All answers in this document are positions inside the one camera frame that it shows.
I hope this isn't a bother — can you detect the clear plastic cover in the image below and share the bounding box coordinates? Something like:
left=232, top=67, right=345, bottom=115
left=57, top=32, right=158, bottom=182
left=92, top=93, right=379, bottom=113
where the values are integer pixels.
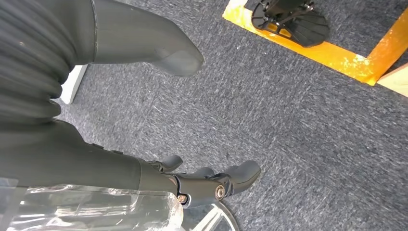
left=0, top=178, right=185, bottom=231

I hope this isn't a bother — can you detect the white panel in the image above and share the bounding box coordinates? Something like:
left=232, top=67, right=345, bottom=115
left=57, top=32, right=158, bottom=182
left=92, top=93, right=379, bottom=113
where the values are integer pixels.
left=59, top=64, right=88, bottom=105

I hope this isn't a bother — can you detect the chrome stanchion base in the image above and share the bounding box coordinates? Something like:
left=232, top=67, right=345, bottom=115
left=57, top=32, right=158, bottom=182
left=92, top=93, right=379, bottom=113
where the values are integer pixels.
left=183, top=202, right=240, bottom=231

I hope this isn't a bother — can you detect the yellow floor tape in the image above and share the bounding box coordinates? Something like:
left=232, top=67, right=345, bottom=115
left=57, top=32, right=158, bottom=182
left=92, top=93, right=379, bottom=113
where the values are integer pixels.
left=222, top=0, right=408, bottom=87

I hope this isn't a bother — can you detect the wooden desk leg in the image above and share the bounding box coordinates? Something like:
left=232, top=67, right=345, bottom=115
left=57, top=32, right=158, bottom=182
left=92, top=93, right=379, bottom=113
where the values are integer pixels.
left=377, top=62, right=408, bottom=98

